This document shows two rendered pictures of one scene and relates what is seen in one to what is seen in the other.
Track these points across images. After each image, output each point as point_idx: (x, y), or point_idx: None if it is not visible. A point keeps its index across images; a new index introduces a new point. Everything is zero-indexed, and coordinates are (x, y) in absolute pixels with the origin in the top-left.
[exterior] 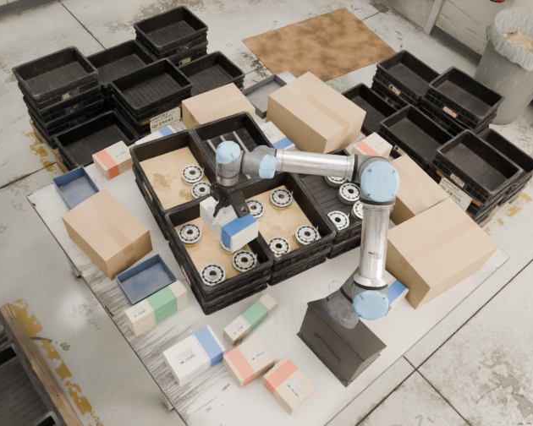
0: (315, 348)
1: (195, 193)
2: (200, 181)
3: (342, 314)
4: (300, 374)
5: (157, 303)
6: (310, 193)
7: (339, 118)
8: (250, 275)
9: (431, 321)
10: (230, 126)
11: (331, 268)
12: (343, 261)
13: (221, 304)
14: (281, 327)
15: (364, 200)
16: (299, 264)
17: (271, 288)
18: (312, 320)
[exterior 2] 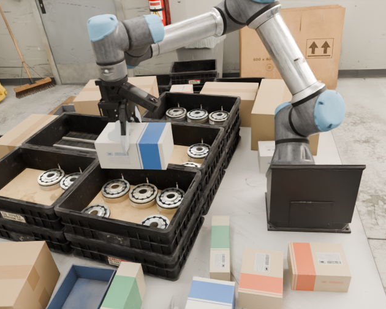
0: (298, 221)
1: (68, 186)
2: None
3: (302, 156)
4: (317, 244)
5: (119, 298)
6: (173, 121)
7: (141, 86)
8: (192, 195)
9: (334, 154)
10: (57, 132)
11: (233, 173)
12: (236, 164)
13: (182, 257)
14: (250, 236)
15: (258, 12)
16: (215, 176)
17: (208, 217)
18: (283, 186)
